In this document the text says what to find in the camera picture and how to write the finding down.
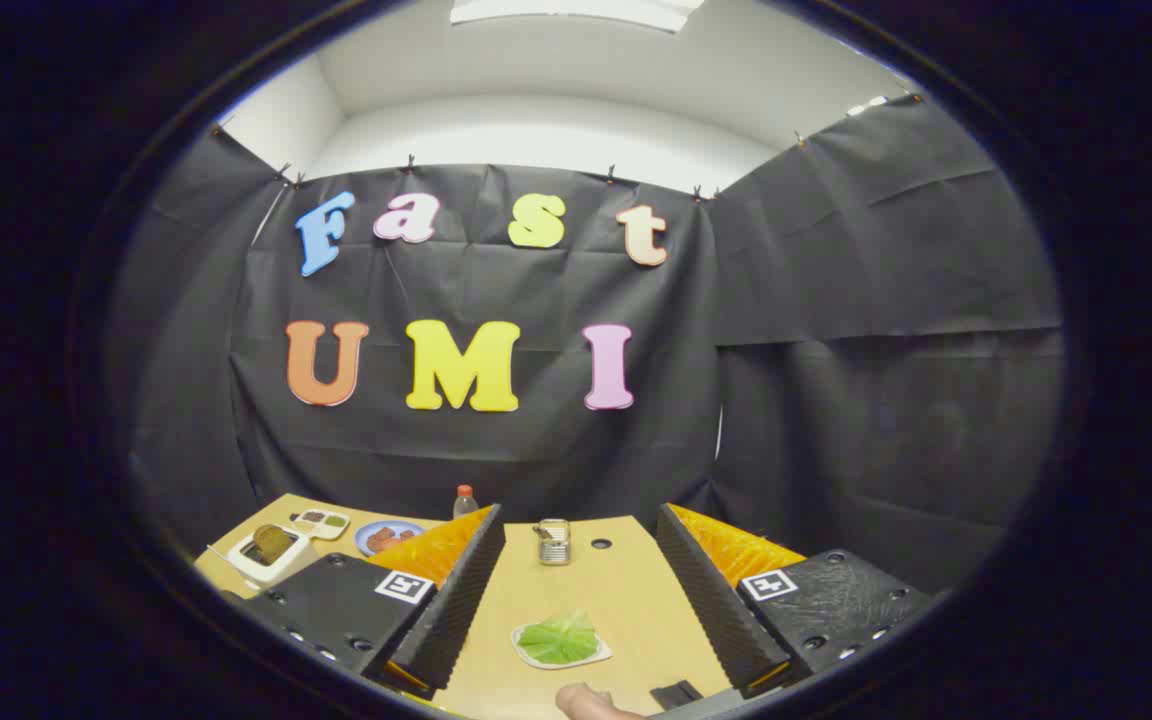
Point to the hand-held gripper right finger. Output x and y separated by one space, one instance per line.
716 610

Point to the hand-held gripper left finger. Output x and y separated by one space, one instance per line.
461 600

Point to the green lettuce leaf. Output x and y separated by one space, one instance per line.
558 640

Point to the dark brown toast slice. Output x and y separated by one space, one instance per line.
274 543

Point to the brown meat patty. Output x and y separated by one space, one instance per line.
403 535
377 542

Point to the white square plate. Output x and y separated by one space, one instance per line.
534 661

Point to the clear bottle with red cap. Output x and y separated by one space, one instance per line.
465 503

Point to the blue round plate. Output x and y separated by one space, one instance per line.
363 543

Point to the white divided condiment tray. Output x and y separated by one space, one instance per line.
321 522

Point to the white toaster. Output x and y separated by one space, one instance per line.
286 570

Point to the small ceiling light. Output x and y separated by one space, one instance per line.
868 104

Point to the ceiling light panel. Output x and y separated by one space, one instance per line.
576 10

